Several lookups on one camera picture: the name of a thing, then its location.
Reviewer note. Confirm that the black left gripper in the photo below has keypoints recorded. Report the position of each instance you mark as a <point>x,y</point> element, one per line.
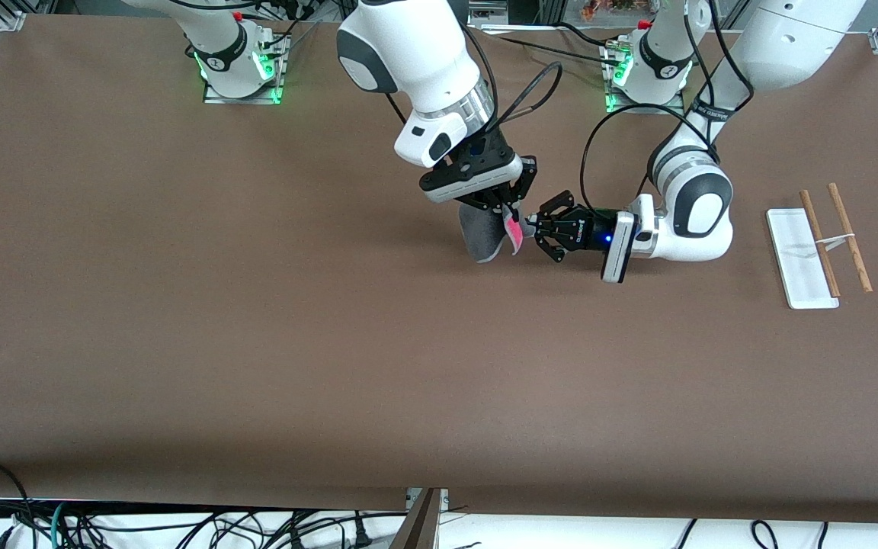
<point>590,229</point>

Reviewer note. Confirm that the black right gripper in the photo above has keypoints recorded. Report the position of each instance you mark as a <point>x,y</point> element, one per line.
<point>497,197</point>

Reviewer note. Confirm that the grey microfibre towel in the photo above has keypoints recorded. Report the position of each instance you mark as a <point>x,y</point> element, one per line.
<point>481,236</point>

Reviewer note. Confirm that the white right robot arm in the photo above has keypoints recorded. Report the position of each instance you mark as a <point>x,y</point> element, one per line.
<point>416,53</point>

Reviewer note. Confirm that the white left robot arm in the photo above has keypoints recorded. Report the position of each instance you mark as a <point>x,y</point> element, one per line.
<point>702,206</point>

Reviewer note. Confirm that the white towel rack wooden bars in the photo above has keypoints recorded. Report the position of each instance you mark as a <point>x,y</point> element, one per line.
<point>801,259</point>

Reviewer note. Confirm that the brown table cover sheet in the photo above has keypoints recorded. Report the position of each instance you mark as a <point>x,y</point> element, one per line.
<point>256,343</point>

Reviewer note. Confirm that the aluminium profile bar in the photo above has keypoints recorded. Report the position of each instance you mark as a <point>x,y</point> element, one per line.
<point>418,526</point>

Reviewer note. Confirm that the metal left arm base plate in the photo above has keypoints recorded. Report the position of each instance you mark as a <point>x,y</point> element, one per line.
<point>614,105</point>

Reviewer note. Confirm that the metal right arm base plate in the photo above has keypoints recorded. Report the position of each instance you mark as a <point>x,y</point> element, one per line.
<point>271,91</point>

